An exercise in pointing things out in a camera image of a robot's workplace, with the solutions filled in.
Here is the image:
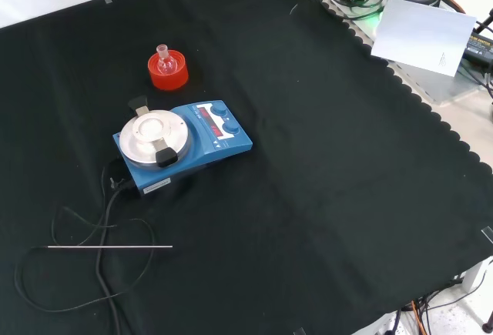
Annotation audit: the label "thin metal probe rod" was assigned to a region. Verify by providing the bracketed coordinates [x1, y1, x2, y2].
[46, 245, 173, 250]

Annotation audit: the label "clear round-bottom flask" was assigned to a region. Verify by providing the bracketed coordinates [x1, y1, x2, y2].
[156, 44, 178, 76]

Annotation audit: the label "black cloth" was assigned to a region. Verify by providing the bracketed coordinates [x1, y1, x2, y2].
[0, 0, 493, 335]

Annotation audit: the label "silver heating block black handles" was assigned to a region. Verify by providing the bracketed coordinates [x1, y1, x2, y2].
[119, 95, 190, 169]

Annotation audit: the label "pale board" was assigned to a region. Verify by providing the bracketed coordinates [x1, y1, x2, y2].
[370, 0, 478, 78]

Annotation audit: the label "grey metal base plate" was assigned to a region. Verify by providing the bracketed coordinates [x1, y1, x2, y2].
[321, 0, 486, 103]

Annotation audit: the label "blue heater base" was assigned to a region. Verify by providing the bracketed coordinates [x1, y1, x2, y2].
[112, 99, 253, 199]

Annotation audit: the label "cable bundle under table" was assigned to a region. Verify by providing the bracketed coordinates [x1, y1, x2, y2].
[400, 280, 493, 335]

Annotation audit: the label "red flask support ring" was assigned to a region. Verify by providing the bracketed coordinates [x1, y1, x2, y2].
[147, 49, 189, 92]

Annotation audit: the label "thick black power cable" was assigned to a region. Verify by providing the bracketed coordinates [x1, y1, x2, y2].
[96, 179, 136, 335]

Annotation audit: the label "black power adapter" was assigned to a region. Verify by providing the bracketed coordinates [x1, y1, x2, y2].
[461, 30, 493, 69]

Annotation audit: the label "white power strip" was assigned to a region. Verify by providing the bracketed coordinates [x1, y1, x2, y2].
[379, 311, 405, 335]

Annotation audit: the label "thin black probe cable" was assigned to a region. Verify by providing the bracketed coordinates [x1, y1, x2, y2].
[14, 206, 156, 313]

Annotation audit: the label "white table leg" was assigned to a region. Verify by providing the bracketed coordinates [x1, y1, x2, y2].
[461, 260, 493, 293]

